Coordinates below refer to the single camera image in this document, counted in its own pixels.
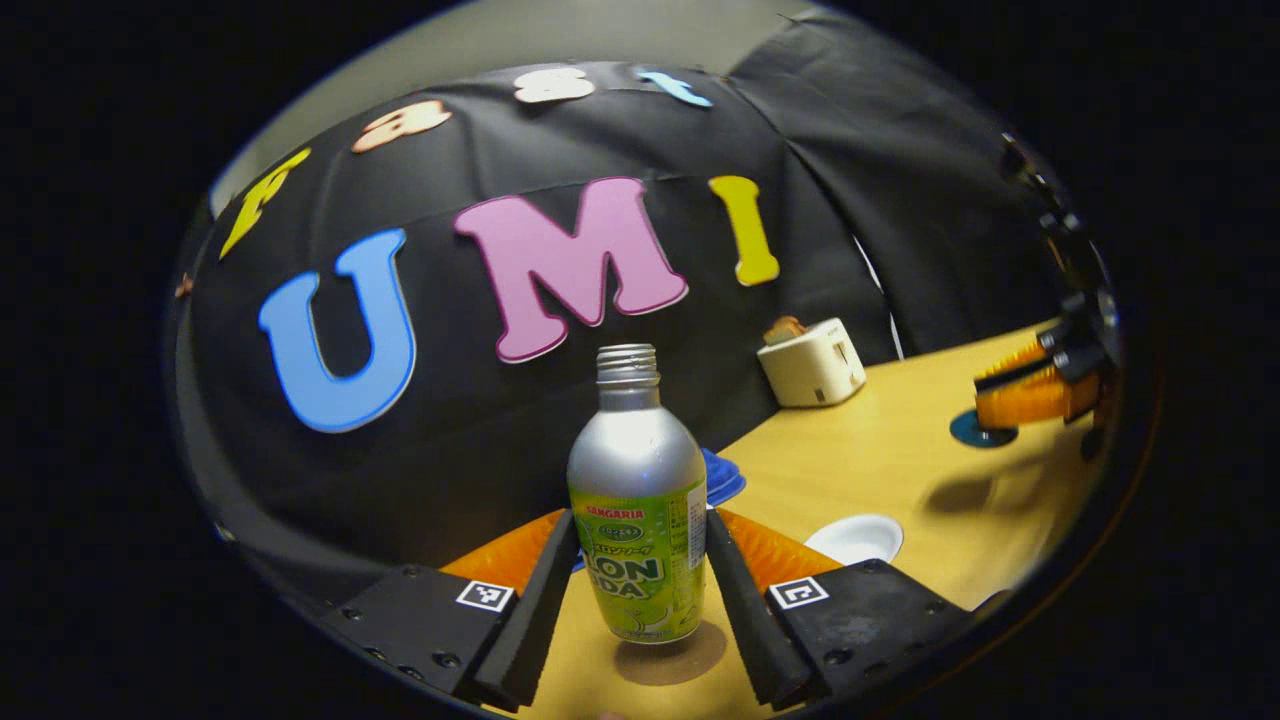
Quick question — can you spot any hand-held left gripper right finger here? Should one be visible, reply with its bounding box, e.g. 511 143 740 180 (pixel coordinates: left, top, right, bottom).
702 507 973 714

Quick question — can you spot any round cork coaster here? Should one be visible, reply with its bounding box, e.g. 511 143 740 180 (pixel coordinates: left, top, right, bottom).
612 619 729 688

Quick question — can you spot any teal teacup lid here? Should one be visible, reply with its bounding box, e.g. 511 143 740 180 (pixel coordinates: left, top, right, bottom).
949 409 1020 450

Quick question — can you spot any black tripod stand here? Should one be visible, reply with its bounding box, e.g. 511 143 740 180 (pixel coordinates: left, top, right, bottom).
1000 130 1107 301

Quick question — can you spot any white toaster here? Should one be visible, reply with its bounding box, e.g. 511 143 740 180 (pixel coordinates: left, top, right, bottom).
756 317 868 409

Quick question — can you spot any silver green water bottle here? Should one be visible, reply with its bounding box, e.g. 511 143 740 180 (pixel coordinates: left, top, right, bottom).
566 344 709 645

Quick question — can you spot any teal teacup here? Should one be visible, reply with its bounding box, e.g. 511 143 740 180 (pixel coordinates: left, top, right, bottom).
804 513 905 568

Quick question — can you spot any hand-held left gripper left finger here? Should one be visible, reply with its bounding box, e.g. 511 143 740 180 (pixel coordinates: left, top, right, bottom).
318 508 582 714

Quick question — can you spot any blue folded towel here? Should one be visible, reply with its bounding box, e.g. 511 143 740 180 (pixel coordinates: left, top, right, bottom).
572 446 748 573

